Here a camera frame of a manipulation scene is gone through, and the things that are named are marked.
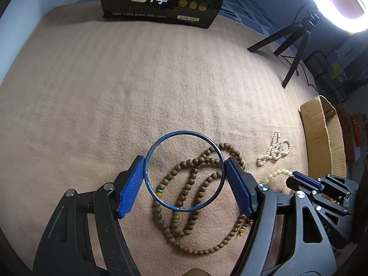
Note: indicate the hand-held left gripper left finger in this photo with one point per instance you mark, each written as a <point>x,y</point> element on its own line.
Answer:
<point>131,186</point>

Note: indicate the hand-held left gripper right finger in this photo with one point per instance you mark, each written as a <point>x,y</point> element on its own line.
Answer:
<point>238,184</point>

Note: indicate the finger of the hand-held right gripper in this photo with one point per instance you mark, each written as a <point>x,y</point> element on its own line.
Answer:
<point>302,182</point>

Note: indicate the blue metal bangle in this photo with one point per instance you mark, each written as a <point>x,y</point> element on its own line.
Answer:
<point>184,171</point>

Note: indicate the brown cardboard box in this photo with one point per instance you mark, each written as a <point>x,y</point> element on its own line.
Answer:
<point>323,138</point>

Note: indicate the red brown box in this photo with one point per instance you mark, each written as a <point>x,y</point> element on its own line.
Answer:
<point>359,133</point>

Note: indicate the black tripod stand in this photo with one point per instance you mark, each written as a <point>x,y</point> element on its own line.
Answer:
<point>293,41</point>

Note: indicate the black printed snack bag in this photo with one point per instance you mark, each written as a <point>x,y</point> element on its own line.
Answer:
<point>161,0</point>

